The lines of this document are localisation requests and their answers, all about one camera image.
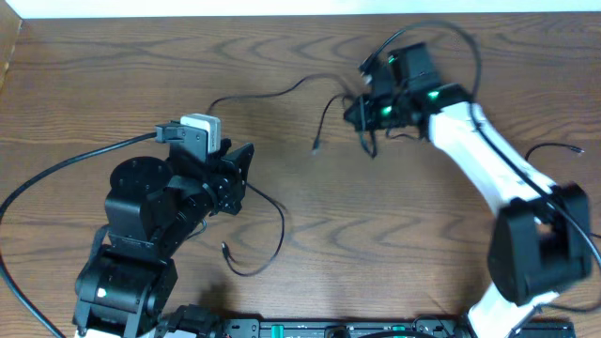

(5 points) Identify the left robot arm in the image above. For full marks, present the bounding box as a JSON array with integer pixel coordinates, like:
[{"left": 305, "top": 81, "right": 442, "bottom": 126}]
[{"left": 73, "top": 144, "right": 254, "bottom": 337}]

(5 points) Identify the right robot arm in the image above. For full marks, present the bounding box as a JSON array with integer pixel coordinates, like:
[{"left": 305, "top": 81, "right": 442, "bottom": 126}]
[{"left": 344, "top": 43, "right": 600, "bottom": 337}]

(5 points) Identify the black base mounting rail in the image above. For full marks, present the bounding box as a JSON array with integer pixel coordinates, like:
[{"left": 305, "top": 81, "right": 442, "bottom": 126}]
[{"left": 154, "top": 317, "right": 577, "bottom": 338}]

